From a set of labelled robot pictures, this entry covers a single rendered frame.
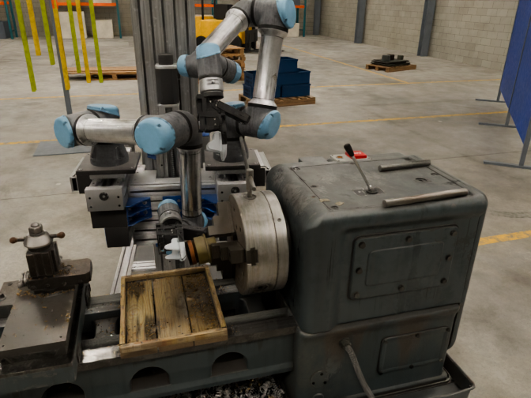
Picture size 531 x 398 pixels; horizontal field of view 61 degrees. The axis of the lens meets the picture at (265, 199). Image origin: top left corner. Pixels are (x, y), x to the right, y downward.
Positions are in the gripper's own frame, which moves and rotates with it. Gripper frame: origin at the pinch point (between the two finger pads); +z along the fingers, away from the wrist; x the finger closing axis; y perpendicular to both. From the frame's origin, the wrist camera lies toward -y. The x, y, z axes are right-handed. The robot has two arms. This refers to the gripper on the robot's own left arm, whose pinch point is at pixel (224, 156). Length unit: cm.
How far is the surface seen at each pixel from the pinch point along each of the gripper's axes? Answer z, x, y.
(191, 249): 27.1, 6.0, 13.7
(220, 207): 15.7, 0.2, 3.2
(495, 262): 79, -144, -221
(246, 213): 18.1, 15.1, -2.0
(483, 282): 87, -126, -194
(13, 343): 45, 14, 61
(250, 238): 25.1, 18.1, -1.6
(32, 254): 24, 0, 58
